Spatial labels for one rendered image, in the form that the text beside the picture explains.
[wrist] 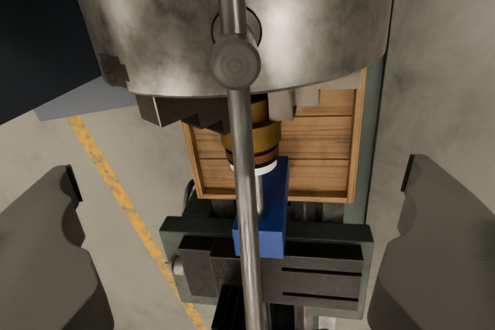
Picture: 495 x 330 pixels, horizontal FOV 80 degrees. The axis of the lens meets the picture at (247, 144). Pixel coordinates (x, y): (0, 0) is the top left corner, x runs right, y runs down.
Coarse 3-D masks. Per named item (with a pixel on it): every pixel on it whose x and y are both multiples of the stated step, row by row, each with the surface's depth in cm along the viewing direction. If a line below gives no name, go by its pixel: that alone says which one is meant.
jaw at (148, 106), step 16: (112, 64) 27; (144, 96) 28; (144, 112) 30; (160, 112) 28; (176, 112) 29; (192, 112) 31; (208, 112) 32; (224, 112) 34; (208, 128) 37; (224, 128) 34
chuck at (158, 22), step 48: (96, 0) 22; (144, 0) 20; (192, 0) 19; (288, 0) 19; (336, 0) 21; (384, 0) 24; (96, 48) 26; (144, 48) 22; (192, 48) 21; (288, 48) 21; (336, 48) 22; (384, 48) 28; (192, 96) 23
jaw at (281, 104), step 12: (360, 72) 32; (324, 84) 33; (336, 84) 33; (348, 84) 33; (360, 84) 32; (276, 96) 36; (288, 96) 35; (300, 96) 35; (312, 96) 34; (276, 108) 36; (288, 108) 36; (276, 120) 37; (288, 120) 37
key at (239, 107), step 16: (224, 0) 13; (240, 0) 13; (224, 16) 13; (240, 16) 13; (224, 32) 13; (240, 32) 13; (240, 96) 15; (240, 112) 15; (240, 128) 16; (240, 144) 16; (240, 160) 16; (240, 176) 16; (240, 192) 17; (240, 208) 17; (256, 208) 17; (240, 224) 17; (256, 224) 17; (240, 240) 18; (256, 240) 18; (240, 256) 18; (256, 256) 18; (256, 272) 18; (256, 288) 18; (256, 304) 19; (256, 320) 19
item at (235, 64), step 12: (228, 36) 13; (240, 36) 13; (252, 36) 15; (216, 48) 12; (228, 48) 12; (240, 48) 12; (252, 48) 12; (216, 60) 12; (228, 60) 12; (240, 60) 12; (252, 60) 12; (216, 72) 13; (228, 72) 13; (240, 72) 13; (252, 72) 13; (228, 84) 13; (240, 84) 13
